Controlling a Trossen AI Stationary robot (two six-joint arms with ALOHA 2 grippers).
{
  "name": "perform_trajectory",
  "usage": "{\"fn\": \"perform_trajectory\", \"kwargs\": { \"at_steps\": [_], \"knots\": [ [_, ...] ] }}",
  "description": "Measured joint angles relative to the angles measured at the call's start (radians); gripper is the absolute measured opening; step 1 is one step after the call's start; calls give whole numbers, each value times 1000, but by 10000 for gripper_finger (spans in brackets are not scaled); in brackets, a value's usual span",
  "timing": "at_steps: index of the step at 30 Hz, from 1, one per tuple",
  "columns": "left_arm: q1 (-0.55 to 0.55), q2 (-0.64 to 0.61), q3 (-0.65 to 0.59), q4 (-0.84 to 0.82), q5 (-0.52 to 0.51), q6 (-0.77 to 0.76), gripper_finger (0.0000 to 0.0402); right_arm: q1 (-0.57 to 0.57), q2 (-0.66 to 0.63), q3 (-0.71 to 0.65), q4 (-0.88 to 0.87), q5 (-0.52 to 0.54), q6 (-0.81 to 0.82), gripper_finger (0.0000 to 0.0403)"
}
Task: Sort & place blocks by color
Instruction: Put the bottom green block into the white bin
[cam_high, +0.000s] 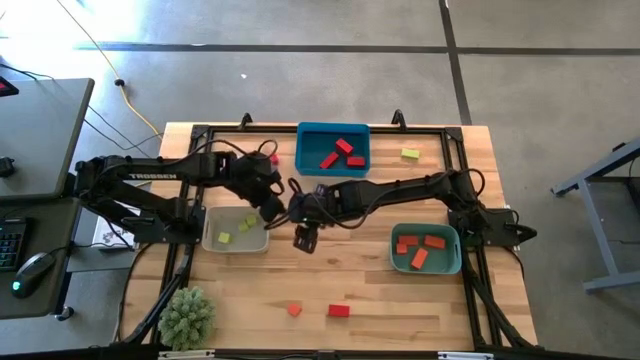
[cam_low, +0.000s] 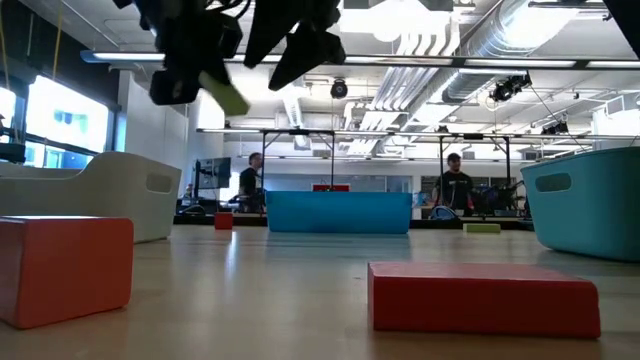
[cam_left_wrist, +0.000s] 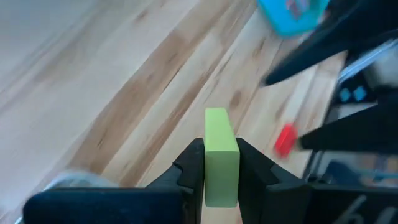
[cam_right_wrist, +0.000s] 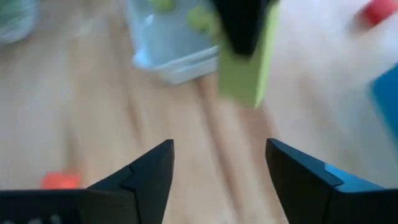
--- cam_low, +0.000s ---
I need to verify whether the black ceiling spotlight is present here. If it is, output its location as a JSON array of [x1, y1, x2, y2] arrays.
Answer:
[[329, 77, 350, 100]]

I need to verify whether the dark background desk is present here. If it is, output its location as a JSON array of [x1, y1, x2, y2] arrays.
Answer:
[[177, 198, 221, 215]]

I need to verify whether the person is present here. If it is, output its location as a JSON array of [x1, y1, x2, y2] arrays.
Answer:
[[238, 152, 266, 214], [432, 152, 475, 217]]

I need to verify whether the black ceiling camera cluster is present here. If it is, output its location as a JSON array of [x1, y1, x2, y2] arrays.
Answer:
[[488, 72, 534, 104]]

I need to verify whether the teal plastic bin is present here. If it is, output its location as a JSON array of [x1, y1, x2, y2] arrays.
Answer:
[[519, 146, 640, 264]]

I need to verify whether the ceiling light bar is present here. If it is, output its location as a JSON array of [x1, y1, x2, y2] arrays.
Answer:
[[79, 49, 640, 70]]

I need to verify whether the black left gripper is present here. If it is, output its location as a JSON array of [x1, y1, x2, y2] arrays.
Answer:
[[133, 0, 246, 108]]

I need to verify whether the large red block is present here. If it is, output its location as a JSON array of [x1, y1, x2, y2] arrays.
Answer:
[[367, 262, 602, 340]]

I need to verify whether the black metal rig frame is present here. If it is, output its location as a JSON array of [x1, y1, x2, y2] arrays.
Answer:
[[438, 132, 512, 211], [259, 128, 337, 216]]

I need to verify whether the blue plastic bin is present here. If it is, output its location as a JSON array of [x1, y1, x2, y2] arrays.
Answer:
[[265, 190, 414, 235]]

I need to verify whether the large orange block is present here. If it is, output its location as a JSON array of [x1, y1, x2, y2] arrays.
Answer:
[[0, 215, 135, 330]]

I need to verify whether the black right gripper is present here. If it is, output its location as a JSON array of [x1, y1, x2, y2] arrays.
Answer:
[[243, 0, 347, 93]]

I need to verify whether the blue round bag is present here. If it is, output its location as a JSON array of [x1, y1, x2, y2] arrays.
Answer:
[[429, 204, 457, 221]]

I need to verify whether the black computer monitor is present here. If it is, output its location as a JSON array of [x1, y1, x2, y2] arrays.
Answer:
[[193, 156, 233, 191]]

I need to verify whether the silver ventilation duct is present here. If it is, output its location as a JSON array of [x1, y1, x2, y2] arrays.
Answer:
[[439, 0, 564, 104]]

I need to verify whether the black ceiling track fixture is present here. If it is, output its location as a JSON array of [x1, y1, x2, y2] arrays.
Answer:
[[540, 119, 570, 136]]

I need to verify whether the white plastic bin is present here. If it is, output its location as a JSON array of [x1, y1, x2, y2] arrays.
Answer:
[[0, 151, 183, 245]]

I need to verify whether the black window ledge box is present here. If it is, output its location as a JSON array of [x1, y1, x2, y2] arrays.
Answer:
[[0, 142, 27, 165]]

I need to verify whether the green block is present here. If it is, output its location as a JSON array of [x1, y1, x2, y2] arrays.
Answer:
[[198, 70, 251, 117], [463, 222, 502, 234]]

